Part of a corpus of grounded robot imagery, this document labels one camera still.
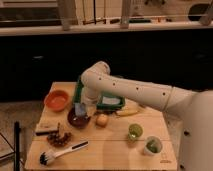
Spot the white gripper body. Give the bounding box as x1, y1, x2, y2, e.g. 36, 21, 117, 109
82, 100, 96, 116

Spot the blue sponge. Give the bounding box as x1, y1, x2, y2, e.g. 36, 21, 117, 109
74, 103, 86, 117

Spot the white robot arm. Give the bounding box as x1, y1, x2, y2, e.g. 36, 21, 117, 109
80, 61, 213, 171

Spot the purple bowl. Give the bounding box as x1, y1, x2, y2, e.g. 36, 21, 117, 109
67, 108, 91, 129

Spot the orange bowl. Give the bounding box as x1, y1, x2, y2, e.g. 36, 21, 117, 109
44, 90, 69, 112

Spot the green plastic tray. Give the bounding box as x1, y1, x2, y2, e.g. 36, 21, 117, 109
73, 79, 125, 111

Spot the yellow apple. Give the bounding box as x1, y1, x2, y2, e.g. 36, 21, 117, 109
96, 114, 108, 127

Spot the yellow banana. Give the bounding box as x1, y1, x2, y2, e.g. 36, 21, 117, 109
116, 105, 139, 117

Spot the red grape bunch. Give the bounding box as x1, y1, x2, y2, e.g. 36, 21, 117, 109
47, 133, 72, 147

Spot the green glass cup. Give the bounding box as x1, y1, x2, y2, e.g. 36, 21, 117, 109
128, 123, 143, 141

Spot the white mug green inside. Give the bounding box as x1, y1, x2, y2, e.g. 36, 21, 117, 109
143, 136, 163, 156

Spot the black metal stand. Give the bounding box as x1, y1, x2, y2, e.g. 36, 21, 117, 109
0, 121, 21, 171

